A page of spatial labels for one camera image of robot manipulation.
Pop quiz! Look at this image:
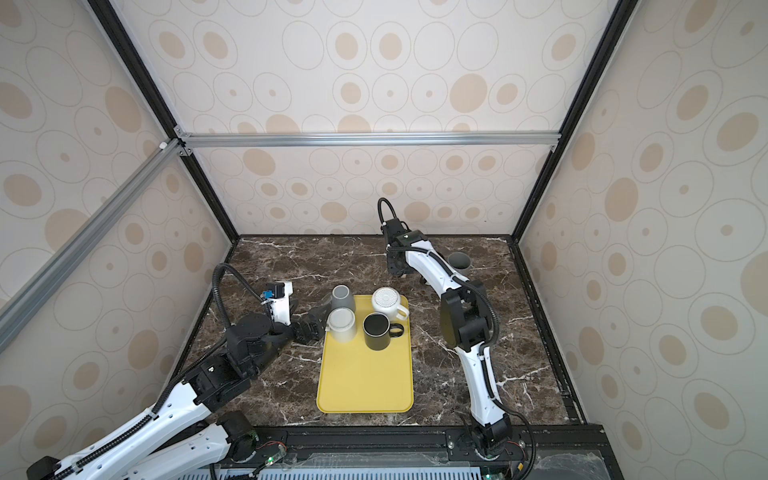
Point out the aluminium rail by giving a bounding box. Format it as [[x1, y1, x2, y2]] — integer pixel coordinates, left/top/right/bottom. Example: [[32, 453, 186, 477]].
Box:
[[180, 130, 561, 148], [1, 139, 182, 350]]

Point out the black mug white base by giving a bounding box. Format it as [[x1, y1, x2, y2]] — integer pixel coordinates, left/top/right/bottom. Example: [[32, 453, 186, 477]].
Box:
[[447, 252, 472, 271]]

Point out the white ribbed mug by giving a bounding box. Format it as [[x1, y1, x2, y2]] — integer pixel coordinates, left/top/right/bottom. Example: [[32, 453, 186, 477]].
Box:
[[371, 287, 409, 322]]

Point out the yellow plastic tray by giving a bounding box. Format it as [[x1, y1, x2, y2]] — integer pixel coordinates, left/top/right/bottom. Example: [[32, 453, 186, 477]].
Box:
[[316, 295, 414, 414]]

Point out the back aluminium rail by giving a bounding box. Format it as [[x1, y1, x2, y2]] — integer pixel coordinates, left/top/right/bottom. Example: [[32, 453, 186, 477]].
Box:
[[180, 130, 561, 148]]

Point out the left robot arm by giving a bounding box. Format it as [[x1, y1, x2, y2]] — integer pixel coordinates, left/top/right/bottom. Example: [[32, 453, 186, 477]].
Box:
[[26, 304, 331, 479]]

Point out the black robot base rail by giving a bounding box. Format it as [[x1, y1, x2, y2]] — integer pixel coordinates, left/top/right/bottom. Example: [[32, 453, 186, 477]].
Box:
[[106, 423, 625, 480]]

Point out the left aluminium rail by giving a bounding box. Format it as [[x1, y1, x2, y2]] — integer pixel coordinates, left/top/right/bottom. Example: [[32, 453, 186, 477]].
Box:
[[1, 139, 182, 350]]

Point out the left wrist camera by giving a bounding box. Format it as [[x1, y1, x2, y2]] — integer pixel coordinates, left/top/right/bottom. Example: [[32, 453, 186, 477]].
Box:
[[262, 281, 293, 326]]

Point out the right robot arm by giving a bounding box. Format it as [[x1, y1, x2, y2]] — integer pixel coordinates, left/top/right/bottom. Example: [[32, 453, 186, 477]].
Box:
[[381, 218, 513, 457]]

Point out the small grey mug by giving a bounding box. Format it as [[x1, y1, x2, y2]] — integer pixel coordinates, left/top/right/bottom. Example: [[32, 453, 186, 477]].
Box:
[[331, 285, 356, 313]]

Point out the green lit circuit board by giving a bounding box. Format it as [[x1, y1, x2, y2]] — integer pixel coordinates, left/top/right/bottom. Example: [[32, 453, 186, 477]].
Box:
[[254, 441, 287, 468]]

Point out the black mug white rim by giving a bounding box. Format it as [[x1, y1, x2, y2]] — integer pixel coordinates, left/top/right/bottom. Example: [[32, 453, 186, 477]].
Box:
[[363, 312, 405, 351]]

